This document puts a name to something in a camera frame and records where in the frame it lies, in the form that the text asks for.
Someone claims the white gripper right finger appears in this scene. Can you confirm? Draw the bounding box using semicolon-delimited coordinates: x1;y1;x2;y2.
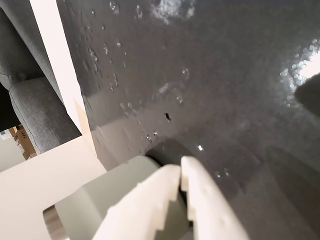
180;155;251;240

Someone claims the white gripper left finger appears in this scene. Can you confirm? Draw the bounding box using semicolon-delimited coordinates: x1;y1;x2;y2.
92;164;181;240

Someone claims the brown cardboard box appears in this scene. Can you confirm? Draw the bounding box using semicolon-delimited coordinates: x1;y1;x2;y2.
13;124;38;161

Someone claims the grey fabric sofa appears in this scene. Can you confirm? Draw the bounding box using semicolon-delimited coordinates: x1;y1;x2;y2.
0;0;83;155

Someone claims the black table mat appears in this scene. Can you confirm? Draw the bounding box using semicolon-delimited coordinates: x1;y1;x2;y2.
56;0;320;240

